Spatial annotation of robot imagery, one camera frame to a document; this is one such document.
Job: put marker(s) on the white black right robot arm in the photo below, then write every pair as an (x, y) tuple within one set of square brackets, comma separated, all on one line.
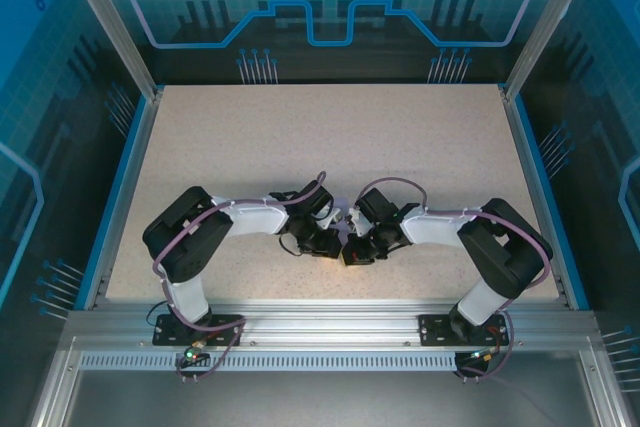
[(440, 227)]

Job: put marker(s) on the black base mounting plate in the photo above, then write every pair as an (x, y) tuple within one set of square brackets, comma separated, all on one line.
[(435, 329), (225, 329)]

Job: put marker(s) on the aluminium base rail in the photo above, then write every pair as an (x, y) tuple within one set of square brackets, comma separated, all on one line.
[(325, 322)]

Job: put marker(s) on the aluminium side rail blue strip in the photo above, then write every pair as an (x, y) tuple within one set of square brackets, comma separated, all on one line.
[(135, 187), (535, 187)]

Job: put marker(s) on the black right base mounting plate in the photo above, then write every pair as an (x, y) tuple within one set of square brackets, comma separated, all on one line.
[(435, 329)]

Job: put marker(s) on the aluminium frame post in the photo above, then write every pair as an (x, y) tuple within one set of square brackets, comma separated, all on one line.
[(547, 32), (115, 32)]

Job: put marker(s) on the aluminium lower frame rail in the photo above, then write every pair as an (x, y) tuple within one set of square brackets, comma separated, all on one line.
[(605, 397), (50, 397)]

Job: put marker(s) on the purple paper sheet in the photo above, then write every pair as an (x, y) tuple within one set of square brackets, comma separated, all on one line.
[(343, 227)]

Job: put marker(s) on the black left base mounting plate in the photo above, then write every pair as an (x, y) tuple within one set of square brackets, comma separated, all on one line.
[(225, 329)]

